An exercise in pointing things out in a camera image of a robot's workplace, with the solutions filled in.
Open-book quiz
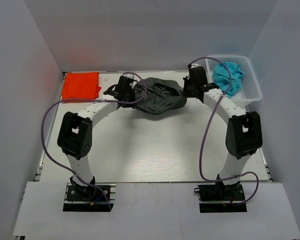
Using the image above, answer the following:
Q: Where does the dark grey t-shirt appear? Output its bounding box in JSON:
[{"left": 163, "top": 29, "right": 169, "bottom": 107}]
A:
[{"left": 119, "top": 77, "right": 187, "bottom": 116}]

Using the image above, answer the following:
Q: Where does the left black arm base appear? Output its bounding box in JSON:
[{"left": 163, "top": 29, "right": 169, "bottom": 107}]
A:
[{"left": 62, "top": 183, "right": 116, "bottom": 213}]

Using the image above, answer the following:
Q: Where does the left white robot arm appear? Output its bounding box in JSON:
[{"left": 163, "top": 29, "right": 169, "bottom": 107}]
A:
[{"left": 57, "top": 74, "right": 136, "bottom": 200}]

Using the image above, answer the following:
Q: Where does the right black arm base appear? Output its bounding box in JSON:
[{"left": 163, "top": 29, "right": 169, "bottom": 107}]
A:
[{"left": 193, "top": 182, "right": 247, "bottom": 213}]

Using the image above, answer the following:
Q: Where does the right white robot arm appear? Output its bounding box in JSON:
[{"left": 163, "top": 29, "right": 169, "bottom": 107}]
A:
[{"left": 183, "top": 64, "right": 263, "bottom": 200}]

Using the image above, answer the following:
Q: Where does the crumpled light blue t-shirt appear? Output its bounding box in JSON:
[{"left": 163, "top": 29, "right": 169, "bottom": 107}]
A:
[{"left": 212, "top": 62, "right": 245, "bottom": 98}]

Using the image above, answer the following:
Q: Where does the folded orange t-shirt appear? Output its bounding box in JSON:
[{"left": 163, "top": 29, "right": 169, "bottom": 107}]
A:
[{"left": 61, "top": 72, "right": 102, "bottom": 100}]

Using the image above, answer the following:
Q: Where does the white plastic basket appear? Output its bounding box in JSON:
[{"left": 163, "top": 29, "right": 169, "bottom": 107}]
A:
[{"left": 205, "top": 55, "right": 262, "bottom": 108}]

